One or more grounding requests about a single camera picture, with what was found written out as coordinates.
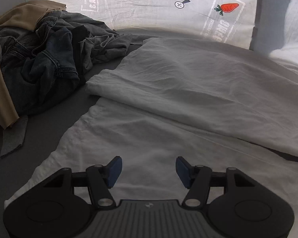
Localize grey shirt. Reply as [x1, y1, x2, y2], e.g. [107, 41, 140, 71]
[50, 11, 147, 73]

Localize white trousers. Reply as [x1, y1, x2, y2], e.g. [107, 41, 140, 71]
[12, 38, 298, 237]

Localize grey cloth piece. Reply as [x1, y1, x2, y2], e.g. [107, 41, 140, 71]
[0, 116, 28, 157]

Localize dark denim jeans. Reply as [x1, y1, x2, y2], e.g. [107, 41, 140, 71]
[12, 16, 85, 115]

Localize carrot print curtain sheet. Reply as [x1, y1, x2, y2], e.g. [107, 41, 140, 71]
[53, 0, 298, 64]

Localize tan garment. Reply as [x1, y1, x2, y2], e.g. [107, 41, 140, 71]
[0, 0, 67, 129]

